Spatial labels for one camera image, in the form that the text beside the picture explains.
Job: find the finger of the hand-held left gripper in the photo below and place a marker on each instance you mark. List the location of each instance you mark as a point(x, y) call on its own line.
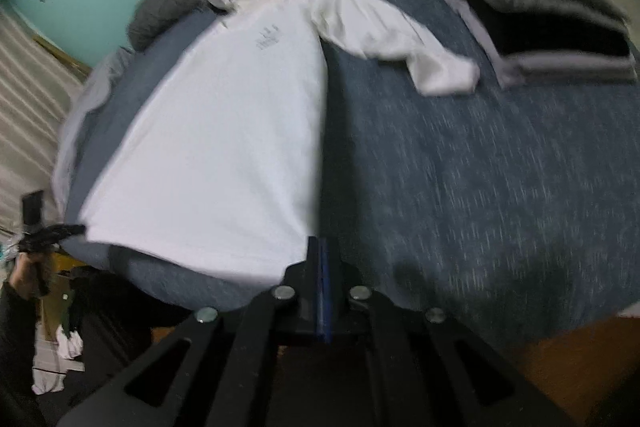
point(67, 234)

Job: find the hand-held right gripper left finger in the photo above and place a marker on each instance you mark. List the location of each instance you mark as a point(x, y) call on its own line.
point(305, 277)

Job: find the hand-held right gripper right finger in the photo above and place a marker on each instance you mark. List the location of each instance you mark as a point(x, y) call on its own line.
point(345, 277)

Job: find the white long-sleeve shirt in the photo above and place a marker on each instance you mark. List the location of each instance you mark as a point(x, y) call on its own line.
point(225, 132)

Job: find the person's left forearm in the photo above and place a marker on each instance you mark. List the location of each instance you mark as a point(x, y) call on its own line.
point(20, 357)

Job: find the stack of folded grey-black clothes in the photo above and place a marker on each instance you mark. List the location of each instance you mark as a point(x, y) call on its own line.
point(540, 32)

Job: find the person's left hand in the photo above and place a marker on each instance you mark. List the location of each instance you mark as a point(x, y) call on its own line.
point(22, 277)

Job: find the beige striped curtain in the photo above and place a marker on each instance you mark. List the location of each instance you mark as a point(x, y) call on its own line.
point(30, 107)

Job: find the white cloth on floor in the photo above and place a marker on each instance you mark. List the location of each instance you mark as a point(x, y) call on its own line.
point(55, 367)

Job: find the light grey loose bedsheet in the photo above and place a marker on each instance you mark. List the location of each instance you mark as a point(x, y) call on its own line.
point(95, 87)

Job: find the light grey folded garment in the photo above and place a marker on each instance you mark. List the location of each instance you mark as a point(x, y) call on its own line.
point(550, 67)

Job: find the wooden frame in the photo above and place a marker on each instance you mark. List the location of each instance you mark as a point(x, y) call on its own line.
point(60, 54)

